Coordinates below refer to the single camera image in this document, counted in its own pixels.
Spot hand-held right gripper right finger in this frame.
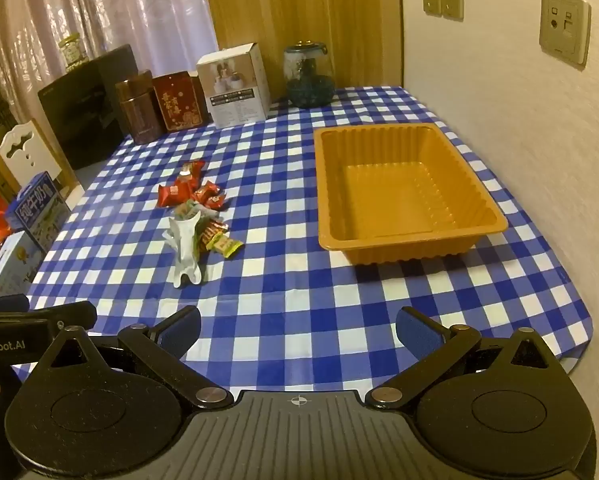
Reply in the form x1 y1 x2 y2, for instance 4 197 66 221
365 306 563 409

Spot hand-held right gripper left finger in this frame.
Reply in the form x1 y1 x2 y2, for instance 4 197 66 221
39 305 235 409

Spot white plastic wrapper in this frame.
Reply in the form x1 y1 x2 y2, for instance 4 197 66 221
163 212 206 289

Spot striped brown snack packet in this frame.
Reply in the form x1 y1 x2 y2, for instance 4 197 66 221
199 222 229 251

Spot green white snack packet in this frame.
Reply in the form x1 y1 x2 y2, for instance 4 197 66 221
175 201 205 221

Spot large red snack packet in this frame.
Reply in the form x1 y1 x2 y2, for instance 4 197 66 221
158 180 196 208

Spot orange plastic tray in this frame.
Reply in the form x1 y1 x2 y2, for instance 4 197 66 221
313 122 509 267

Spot white printed box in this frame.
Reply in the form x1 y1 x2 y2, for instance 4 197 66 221
0 231 42 297

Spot blue milk carton box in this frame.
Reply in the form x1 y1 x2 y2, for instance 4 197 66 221
4 171 71 253

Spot blue checkered tablecloth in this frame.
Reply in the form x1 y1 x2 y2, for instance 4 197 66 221
24 85 594 396

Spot white chair back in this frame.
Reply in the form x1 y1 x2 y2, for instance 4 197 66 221
0 119 62 196

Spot black cabinet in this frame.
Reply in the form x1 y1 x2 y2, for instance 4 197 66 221
38 44 139 171

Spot brown metal canister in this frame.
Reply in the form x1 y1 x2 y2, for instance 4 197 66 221
115 70 164 144

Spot red gold-print box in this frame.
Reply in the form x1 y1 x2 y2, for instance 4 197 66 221
152 71 206 133

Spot white cardboard box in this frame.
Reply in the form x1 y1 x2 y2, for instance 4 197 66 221
196 42 271 129

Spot small labelled glass jar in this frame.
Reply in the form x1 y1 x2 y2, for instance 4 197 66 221
58 33 90 72

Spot glass jar with dark contents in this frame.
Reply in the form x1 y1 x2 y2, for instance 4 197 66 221
283 40 336 109

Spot sheer white curtain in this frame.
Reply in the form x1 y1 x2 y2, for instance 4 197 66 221
0 0 219 126

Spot beige data outlet plate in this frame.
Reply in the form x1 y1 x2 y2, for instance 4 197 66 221
539 0 591 66

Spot wooden panel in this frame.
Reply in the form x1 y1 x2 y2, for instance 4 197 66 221
199 0 405 98

